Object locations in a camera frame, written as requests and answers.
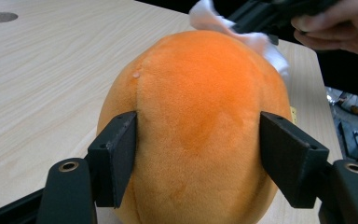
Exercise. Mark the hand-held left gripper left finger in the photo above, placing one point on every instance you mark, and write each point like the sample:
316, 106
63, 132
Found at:
115, 161

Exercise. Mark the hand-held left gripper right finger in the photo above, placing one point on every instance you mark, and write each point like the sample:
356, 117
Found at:
292, 158

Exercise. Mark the white wet wipe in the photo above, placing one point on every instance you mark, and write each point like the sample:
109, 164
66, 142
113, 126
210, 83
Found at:
261, 43

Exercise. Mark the orange plush toy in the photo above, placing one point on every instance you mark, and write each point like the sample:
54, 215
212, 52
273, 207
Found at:
199, 124

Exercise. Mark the blurred colourful clutter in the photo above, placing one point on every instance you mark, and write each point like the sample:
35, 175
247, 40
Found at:
354, 104

